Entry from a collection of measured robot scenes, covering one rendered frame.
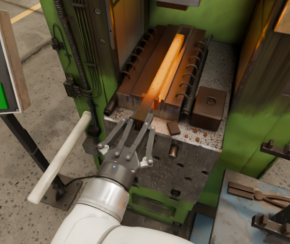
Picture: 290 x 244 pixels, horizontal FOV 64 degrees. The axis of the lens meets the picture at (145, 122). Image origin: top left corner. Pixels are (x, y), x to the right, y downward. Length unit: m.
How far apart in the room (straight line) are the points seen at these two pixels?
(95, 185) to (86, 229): 0.08
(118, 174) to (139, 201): 0.96
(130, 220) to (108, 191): 1.10
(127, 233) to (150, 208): 1.03
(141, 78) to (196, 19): 0.41
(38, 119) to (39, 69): 0.66
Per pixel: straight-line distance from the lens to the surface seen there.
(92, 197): 0.44
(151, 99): 0.59
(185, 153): 0.74
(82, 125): 1.10
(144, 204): 1.40
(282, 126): 0.91
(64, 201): 1.64
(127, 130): 0.54
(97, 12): 0.78
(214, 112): 0.69
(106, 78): 0.92
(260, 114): 0.86
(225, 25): 1.05
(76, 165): 1.74
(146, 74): 0.76
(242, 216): 0.88
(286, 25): 0.65
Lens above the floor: 1.48
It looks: 52 degrees down
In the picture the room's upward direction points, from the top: straight up
